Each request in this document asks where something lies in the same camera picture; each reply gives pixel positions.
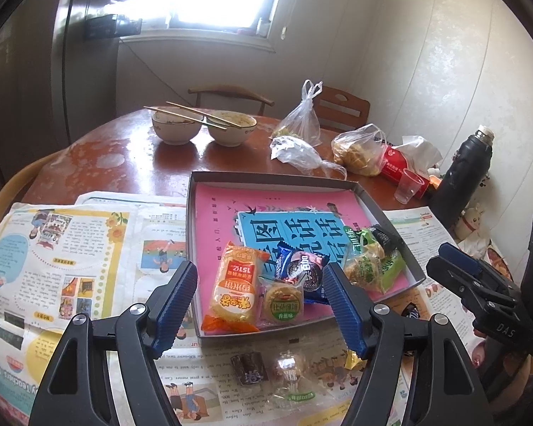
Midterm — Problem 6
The colourful newspaper sheet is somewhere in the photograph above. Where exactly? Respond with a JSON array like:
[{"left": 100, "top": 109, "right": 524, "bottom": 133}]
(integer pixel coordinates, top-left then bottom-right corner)
[
  {"left": 0, "top": 192, "right": 194, "bottom": 324},
  {"left": 382, "top": 206, "right": 460, "bottom": 320},
  {"left": 195, "top": 184, "right": 416, "bottom": 327},
  {"left": 0, "top": 306, "right": 420, "bottom": 426}
]

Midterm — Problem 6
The white bowl with food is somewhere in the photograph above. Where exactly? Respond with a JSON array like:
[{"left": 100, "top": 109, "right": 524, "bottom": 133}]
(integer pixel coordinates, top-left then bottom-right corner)
[{"left": 484, "top": 244, "right": 516, "bottom": 280}]

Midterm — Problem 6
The dark brown wrapped candy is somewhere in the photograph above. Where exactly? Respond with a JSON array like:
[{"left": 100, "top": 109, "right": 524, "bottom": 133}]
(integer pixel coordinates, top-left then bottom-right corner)
[{"left": 230, "top": 351, "right": 267, "bottom": 386}]

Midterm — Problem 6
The crumpled white plastic bag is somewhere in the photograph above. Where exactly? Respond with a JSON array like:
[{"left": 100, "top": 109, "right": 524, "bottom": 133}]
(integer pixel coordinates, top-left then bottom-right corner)
[{"left": 269, "top": 135, "right": 348, "bottom": 176}]

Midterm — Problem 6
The small rabbit figurine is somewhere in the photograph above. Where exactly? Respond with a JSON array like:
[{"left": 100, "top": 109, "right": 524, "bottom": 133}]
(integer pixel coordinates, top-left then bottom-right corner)
[{"left": 453, "top": 204, "right": 485, "bottom": 240}]

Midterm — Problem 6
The plastic bag of buns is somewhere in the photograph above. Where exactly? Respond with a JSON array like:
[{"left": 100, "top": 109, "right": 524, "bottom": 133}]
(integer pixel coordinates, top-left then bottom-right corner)
[{"left": 331, "top": 123, "right": 388, "bottom": 177}]

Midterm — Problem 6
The tan wooden chair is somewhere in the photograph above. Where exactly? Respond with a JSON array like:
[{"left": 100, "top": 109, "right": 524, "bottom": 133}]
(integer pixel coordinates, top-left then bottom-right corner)
[{"left": 0, "top": 151, "right": 72, "bottom": 236}]

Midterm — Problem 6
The wooden chair with slot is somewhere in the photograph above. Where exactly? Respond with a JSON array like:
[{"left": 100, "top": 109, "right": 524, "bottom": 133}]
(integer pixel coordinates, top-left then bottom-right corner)
[{"left": 313, "top": 85, "right": 370, "bottom": 134}]

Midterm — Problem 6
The person's right hand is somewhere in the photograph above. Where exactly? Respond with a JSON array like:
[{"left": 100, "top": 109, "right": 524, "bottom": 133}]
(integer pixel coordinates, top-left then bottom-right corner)
[{"left": 473, "top": 326, "right": 533, "bottom": 378}]

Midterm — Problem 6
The round candy in clear wrapper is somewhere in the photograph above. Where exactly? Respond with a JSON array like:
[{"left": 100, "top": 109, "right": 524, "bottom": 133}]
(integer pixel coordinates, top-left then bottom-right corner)
[{"left": 266, "top": 348, "right": 323, "bottom": 411}]

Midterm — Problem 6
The wooden chair with curved back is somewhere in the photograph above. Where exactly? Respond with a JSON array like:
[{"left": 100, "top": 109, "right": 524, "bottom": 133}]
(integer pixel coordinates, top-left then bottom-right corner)
[{"left": 187, "top": 85, "right": 274, "bottom": 116}]

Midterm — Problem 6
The black box on windowsill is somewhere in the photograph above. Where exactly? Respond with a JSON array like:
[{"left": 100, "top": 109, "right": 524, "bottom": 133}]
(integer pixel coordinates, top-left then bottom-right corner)
[{"left": 85, "top": 14, "right": 143, "bottom": 40}]

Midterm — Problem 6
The tall clear plastic bag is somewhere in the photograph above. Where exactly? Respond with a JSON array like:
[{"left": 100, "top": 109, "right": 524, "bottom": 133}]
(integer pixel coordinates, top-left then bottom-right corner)
[{"left": 271, "top": 80, "right": 324, "bottom": 148}]

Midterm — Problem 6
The red tissue packet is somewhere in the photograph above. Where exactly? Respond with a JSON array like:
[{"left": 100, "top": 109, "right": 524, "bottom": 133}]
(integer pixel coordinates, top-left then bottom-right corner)
[{"left": 379, "top": 135, "right": 442, "bottom": 200}]

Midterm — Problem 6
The round green-label cracker packet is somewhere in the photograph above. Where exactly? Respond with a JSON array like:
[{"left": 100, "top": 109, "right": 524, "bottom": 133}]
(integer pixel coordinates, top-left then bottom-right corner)
[{"left": 257, "top": 275, "right": 305, "bottom": 327}]

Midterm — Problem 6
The wooden chopstick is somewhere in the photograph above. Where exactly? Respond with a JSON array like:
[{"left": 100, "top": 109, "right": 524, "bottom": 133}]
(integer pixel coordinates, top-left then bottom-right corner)
[
  {"left": 166, "top": 101, "right": 206, "bottom": 120},
  {"left": 143, "top": 105, "right": 228, "bottom": 130}
]

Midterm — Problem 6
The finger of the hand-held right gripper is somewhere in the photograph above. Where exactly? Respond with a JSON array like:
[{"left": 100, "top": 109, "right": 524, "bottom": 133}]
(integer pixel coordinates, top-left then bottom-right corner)
[
  {"left": 426, "top": 257, "right": 494, "bottom": 316},
  {"left": 437, "top": 242, "right": 511, "bottom": 289}
]

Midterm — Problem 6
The grey cardboard box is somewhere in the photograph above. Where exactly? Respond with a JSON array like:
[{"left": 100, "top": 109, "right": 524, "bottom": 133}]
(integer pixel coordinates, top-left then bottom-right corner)
[{"left": 185, "top": 171, "right": 427, "bottom": 338}]

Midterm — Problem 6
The light green cracker packet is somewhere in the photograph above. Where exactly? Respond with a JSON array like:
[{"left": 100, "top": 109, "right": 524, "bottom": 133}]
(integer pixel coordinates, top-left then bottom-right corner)
[{"left": 343, "top": 226, "right": 407, "bottom": 294}]

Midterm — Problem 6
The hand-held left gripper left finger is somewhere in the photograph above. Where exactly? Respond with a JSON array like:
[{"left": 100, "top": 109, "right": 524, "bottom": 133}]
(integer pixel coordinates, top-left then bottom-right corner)
[{"left": 29, "top": 260, "right": 199, "bottom": 426}]

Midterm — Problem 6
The orange rice cracker packet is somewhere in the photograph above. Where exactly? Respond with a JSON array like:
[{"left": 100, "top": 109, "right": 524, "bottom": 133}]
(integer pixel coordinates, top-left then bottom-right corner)
[{"left": 201, "top": 242, "right": 271, "bottom": 334}]

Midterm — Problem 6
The long yellow snack packet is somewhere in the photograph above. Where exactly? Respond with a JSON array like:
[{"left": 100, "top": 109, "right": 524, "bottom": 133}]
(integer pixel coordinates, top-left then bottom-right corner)
[{"left": 344, "top": 350, "right": 367, "bottom": 371}]

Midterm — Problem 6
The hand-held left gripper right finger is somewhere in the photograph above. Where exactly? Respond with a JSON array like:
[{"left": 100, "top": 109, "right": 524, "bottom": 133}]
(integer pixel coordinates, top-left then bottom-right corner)
[{"left": 322, "top": 262, "right": 500, "bottom": 426}]

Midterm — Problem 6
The blue cookie packet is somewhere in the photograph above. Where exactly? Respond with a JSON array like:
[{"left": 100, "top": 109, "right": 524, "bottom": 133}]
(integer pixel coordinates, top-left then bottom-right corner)
[{"left": 273, "top": 242, "right": 334, "bottom": 305}]

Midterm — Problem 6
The clear plastic cup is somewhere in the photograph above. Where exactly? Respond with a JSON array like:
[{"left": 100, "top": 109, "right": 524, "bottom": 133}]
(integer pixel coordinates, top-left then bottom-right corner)
[{"left": 393, "top": 169, "right": 427, "bottom": 205}]

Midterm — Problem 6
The black thermos flask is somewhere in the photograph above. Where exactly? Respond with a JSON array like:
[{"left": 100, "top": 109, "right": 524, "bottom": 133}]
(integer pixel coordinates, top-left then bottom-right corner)
[{"left": 429, "top": 124, "right": 494, "bottom": 227}]

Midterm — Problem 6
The cream ceramic bowl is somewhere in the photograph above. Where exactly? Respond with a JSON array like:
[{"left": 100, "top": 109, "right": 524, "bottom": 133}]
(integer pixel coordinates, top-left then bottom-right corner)
[
  {"left": 151, "top": 111, "right": 204, "bottom": 146},
  {"left": 206, "top": 110, "right": 258, "bottom": 147}
]

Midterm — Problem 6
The grey refrigerator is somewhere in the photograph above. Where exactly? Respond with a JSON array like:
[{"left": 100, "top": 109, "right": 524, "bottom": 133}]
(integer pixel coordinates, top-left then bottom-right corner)
[{"left": 0, "top": 0, "right": 120, "bottom": 187}]

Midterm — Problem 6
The dark patterned clothing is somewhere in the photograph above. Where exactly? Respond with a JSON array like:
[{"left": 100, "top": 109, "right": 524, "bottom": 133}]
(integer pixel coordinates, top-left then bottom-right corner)
[{"left": 475, "top": 364, "right": 533, "bottom": 426}]

